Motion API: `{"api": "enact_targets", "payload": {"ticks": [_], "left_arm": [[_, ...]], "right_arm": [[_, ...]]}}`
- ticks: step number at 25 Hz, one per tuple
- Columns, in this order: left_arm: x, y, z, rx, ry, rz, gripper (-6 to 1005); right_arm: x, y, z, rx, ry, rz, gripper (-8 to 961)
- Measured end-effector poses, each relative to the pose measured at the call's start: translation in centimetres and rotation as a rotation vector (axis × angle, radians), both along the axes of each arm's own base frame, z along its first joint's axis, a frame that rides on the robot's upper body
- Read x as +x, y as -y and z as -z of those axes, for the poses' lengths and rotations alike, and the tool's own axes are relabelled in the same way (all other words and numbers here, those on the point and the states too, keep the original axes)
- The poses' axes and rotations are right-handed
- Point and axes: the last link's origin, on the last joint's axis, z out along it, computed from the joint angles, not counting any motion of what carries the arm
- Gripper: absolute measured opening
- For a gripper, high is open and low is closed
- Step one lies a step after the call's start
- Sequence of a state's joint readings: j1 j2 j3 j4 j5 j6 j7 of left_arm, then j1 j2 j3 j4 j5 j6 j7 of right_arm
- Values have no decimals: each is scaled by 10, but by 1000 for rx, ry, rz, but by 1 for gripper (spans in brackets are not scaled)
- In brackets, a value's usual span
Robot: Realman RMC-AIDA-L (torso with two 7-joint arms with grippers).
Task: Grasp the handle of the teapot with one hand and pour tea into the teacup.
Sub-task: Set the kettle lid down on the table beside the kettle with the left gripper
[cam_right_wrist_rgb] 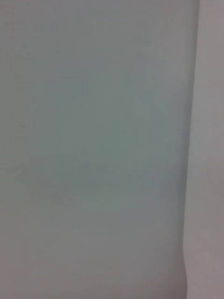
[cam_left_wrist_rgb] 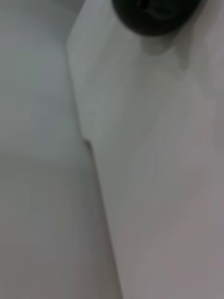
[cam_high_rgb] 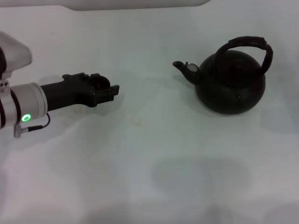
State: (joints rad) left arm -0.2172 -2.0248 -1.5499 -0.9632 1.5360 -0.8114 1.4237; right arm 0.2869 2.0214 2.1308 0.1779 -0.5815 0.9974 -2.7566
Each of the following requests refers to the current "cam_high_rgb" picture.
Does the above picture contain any black round teapot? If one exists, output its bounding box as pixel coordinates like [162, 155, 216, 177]
[172, 36, 273, 115]

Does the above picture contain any black teacup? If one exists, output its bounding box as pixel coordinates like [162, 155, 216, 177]
[90, 75, 112, 91]

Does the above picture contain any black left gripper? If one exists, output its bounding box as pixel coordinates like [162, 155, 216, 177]
[40, 72, 121, 112]

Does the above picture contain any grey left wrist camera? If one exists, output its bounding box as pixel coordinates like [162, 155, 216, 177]
[0, 31, 33, 80]

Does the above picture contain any left arm cable with plug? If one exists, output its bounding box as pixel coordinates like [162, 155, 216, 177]
[13, 113, 52, 138]

